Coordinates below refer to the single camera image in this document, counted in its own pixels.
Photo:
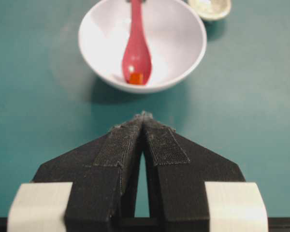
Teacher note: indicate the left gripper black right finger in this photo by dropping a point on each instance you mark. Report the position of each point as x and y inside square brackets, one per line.
[177, 169]

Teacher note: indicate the white round bowl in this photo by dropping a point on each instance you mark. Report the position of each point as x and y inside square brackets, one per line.
[175, 35]

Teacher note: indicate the speckled ceramic spoon rest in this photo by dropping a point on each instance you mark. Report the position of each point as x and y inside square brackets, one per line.
[211, 10]

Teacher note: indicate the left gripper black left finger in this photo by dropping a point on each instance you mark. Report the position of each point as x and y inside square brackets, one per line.
[104, 177]

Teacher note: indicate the small red block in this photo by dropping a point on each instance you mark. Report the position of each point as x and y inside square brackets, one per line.
[136, 78]

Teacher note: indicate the pink plastic soup spoon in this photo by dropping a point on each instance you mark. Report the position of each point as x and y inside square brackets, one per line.
[136, 58]

